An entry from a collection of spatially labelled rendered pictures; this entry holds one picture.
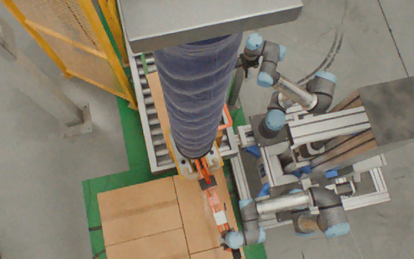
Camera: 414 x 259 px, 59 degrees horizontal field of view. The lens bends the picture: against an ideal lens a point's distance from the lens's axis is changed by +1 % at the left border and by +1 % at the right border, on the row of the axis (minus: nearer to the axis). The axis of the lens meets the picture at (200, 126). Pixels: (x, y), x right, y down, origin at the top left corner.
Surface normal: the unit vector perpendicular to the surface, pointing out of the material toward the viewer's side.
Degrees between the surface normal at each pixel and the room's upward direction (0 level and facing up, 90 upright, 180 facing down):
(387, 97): 0
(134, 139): 0
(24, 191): 0
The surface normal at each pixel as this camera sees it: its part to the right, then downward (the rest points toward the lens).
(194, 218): 0.01, -0.25
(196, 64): 0.01, 0.89
